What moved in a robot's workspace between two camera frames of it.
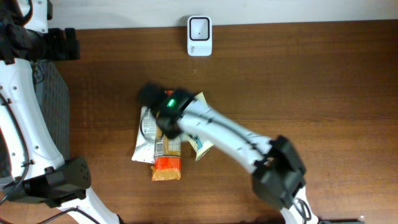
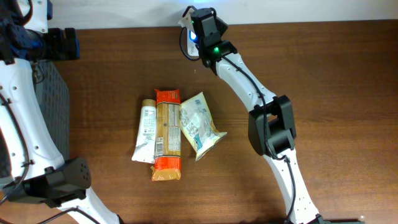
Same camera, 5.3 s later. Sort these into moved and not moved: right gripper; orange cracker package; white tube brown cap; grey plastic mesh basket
Moved: right gripper
Not moved: white tube brown cap; grey plastic mesh basket; orange cracker package
